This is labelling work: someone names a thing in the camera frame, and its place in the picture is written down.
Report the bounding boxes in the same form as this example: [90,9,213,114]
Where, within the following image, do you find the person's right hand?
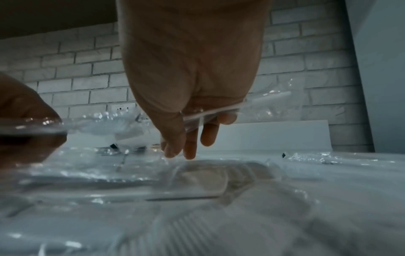
[115,0,274,160]

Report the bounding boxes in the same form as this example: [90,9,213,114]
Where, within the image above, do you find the person's left hand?
[0,72,68,171]

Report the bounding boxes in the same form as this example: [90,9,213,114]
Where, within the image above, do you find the white countertop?
[0,119,405,256]

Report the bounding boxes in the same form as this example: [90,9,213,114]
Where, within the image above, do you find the pile of clear-wrapped toiletries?
[0,140,400,256]

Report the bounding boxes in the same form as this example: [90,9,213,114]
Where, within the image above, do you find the white wall socket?
[107,101,137,113]

